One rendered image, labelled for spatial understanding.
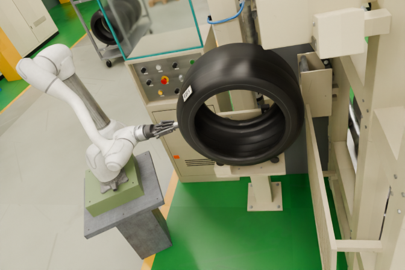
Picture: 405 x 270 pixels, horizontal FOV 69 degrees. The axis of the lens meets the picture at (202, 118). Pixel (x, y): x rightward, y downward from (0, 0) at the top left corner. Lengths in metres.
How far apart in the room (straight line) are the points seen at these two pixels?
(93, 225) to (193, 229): 0.83
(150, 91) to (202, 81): 1.02
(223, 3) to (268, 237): 1.61
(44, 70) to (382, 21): 1.44
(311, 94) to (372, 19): 0.85
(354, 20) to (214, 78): 0.60
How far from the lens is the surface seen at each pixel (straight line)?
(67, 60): 1.80
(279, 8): 0.83
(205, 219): 2.50
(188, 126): 1.33
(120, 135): 1.66
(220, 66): 1.20
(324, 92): 1.66
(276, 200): 2.48
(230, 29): 1.53
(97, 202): 1.94
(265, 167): 1.64
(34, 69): 1.68
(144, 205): 1.90
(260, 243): 2.32
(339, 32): 0.77
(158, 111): 2.22
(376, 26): 0.88
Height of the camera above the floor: 2.04
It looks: 37 degrees down
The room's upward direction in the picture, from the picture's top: 18 degrees counter-clockwise
